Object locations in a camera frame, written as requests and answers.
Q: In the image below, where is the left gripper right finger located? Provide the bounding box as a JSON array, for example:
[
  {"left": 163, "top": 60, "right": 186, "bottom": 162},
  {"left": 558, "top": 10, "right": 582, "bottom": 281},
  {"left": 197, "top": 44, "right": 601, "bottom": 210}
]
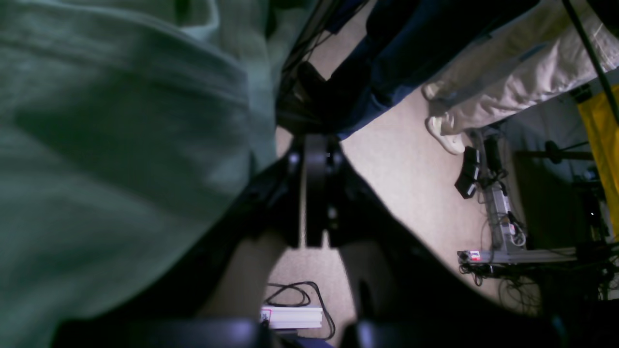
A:
[{"left": 304, "top": 134, "right": 618, "bottom": 348}]

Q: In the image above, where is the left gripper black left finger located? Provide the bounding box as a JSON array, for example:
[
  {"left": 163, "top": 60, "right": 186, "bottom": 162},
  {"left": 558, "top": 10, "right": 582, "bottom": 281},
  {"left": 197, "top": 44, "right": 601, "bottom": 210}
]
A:
[{"left": 52, "top": 147, "right": 303, "bottom": 348}]

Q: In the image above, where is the light green T-shirt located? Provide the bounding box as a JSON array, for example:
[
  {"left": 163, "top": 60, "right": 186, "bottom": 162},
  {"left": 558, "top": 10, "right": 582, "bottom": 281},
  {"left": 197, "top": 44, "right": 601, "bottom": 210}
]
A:
[{"left": 0, "top": 0, "right": 320, "bottom": 348}]

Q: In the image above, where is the white power strip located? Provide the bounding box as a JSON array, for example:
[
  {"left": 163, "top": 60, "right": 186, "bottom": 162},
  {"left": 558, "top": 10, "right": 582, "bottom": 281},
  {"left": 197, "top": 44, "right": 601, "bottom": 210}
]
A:
[{"left": 259, "top": 306, "right": 323, "bottom": 330}]

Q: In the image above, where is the black power strip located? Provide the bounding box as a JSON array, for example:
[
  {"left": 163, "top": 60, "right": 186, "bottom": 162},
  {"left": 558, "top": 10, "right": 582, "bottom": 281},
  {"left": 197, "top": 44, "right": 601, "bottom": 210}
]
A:
[{"left": 457, "top": 247, "right": 578, "bottom": 264}]

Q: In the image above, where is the white sneaker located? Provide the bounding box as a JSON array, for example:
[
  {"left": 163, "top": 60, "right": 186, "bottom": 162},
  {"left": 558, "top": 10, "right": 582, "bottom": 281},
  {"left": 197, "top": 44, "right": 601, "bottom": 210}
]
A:
[{"left": 425, "top": 116, "right": 466, "bottom": 156}]

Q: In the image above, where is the yellow cloth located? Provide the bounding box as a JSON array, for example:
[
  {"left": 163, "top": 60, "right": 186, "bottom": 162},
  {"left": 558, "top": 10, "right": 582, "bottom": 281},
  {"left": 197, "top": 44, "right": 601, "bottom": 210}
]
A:
[{"left": 578, "top": 92, "right": 619, "bottom": 241}]

